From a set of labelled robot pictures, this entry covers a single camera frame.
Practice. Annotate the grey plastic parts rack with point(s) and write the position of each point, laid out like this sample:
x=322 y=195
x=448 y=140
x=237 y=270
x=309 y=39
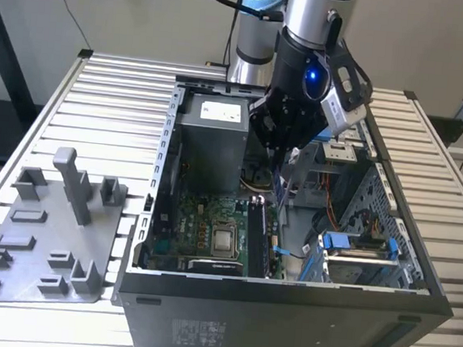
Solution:
x=87 y=242

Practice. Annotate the black open PC case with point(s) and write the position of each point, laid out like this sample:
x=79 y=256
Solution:
x=242 y=324

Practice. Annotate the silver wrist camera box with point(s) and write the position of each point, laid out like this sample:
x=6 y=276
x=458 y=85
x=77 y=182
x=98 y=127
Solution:
x=338 y=114

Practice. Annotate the grey power supply unit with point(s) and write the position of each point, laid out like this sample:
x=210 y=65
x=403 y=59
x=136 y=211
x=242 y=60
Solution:
x=208 y=155

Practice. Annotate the black furniture frame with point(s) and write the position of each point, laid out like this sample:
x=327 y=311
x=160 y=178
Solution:
x=11 y=65

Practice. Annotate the hard disk in blue carrier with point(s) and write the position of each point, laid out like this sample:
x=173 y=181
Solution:
x=354 y=253

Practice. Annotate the blue drive bay latch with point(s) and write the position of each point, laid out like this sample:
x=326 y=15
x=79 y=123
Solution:
x=320 y=136

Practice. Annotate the green RAM stick white label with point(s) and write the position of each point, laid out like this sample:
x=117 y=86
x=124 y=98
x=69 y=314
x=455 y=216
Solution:
x=279 y=186

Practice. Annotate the silver CPU in socket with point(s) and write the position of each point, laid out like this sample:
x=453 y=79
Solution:
x=224 y=242

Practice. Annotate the black graphics card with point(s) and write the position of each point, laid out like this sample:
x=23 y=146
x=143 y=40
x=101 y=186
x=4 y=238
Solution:
x=215 y=266

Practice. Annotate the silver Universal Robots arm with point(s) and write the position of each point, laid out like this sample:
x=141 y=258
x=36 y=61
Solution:
x=310 y=10

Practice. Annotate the green motherboard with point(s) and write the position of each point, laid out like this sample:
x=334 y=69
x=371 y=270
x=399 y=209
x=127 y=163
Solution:
x=189 y=218

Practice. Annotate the black box behind table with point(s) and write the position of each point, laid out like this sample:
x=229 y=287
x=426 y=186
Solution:
x=442 y=129

